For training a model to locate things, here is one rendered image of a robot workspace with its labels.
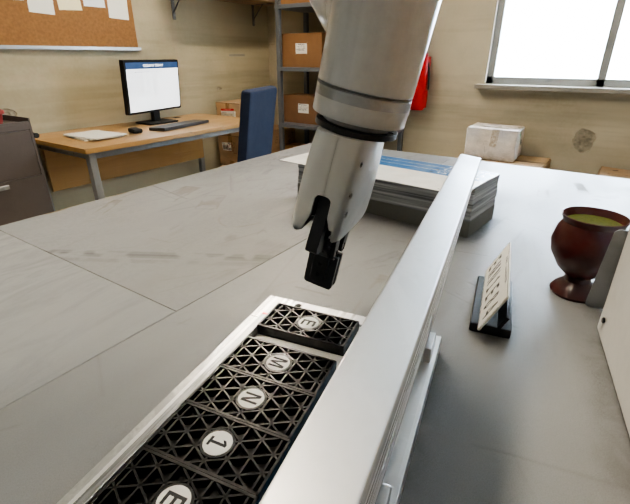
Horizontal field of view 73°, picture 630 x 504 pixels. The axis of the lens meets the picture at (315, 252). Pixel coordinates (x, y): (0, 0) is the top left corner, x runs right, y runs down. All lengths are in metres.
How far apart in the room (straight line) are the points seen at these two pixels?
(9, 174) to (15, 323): 2.14
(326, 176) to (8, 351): 0.40
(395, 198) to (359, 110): 0.50
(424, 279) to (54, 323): 0.50
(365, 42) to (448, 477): 0.33
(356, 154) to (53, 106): 3.08
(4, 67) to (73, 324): 2.76
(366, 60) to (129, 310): 0.41
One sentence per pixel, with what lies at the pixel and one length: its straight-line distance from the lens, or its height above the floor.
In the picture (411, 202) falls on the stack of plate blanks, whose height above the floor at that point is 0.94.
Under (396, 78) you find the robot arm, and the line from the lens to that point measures 0.36.
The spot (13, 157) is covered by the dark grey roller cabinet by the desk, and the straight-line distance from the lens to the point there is 2.75.
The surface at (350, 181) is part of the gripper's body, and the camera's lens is 0.37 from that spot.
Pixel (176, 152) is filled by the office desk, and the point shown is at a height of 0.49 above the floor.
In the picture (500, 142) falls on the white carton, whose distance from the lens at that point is 3.38.
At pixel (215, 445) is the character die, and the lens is 0.35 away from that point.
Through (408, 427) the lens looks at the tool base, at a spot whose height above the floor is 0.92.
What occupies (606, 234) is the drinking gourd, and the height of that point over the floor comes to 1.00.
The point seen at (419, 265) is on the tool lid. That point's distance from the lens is 0.18.
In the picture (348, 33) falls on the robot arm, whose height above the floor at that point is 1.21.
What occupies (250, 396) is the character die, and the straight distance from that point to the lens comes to 0.38.
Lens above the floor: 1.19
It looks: 25 degrees down
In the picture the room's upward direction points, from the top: straight up
